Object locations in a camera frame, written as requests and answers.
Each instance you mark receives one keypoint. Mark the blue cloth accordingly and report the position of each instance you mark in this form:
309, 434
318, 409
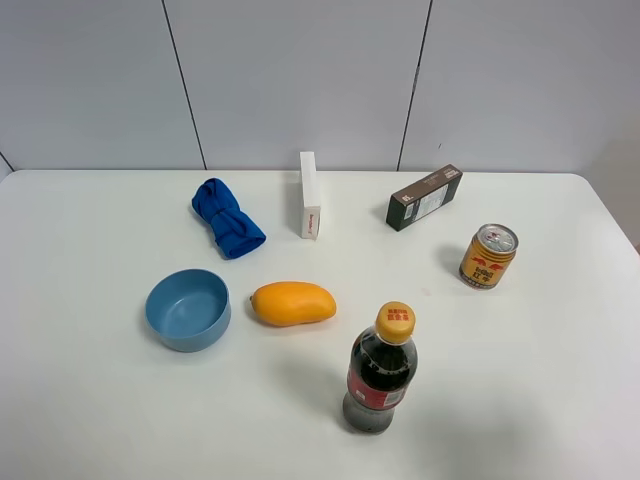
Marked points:
235, 233

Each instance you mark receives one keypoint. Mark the white upright box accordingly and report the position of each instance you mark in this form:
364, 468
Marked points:
311, 198

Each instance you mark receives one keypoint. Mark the yellow mango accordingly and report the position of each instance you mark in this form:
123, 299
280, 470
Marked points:
292, 303

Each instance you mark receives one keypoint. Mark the dark brown carton box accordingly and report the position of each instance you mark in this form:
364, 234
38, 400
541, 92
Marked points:
423, 197

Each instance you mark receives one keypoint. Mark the cola bottle yellow cap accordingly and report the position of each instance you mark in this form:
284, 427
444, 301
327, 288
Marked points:
383, 362

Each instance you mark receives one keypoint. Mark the blue plastic bowl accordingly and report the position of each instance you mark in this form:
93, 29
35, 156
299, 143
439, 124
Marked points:
189, 310

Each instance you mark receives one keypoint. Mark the gold energy drink can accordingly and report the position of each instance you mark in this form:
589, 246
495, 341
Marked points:
489, 254

